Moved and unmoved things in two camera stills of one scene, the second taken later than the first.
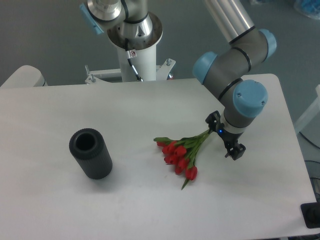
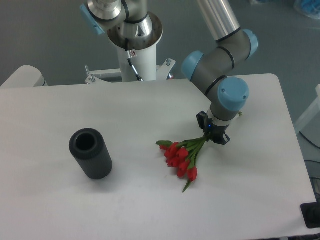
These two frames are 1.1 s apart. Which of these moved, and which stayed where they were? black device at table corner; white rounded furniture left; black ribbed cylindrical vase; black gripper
Moved: black gripper
Stayed: white rounded furniture left; black ribbed cylindrical vase; black device at table corner
